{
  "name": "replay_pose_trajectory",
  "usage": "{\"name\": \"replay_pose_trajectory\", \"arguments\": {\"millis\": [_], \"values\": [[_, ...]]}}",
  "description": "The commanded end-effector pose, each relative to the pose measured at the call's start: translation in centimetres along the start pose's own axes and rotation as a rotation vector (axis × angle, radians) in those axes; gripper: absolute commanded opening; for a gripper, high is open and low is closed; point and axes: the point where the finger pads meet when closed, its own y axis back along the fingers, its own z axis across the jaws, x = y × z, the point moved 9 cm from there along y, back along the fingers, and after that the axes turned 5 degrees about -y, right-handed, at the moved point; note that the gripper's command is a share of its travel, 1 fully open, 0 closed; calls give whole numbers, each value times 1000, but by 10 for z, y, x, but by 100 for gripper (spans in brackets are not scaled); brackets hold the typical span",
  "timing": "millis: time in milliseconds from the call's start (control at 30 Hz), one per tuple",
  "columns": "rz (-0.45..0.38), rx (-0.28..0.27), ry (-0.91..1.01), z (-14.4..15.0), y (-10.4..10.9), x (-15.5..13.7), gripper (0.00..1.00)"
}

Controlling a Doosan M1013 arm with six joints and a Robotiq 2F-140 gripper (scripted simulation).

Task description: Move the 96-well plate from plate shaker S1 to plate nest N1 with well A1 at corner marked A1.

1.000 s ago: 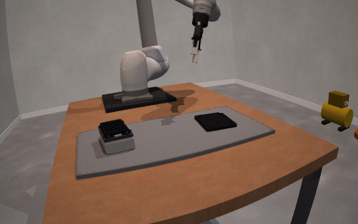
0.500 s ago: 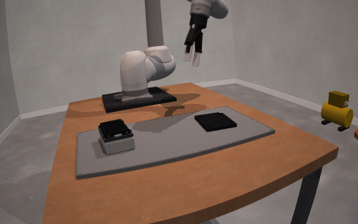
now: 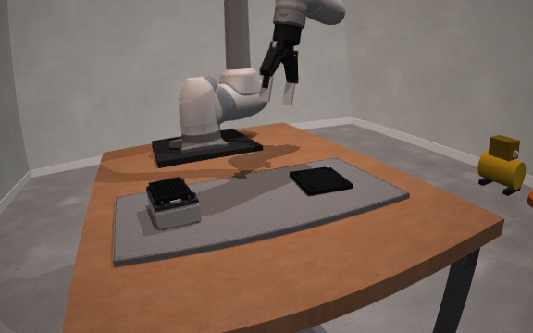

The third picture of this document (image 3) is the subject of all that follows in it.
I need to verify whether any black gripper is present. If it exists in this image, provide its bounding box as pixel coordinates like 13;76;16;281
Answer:
258;23;302;105

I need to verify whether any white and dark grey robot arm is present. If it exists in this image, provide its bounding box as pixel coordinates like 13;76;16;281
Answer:
169;0;346;154

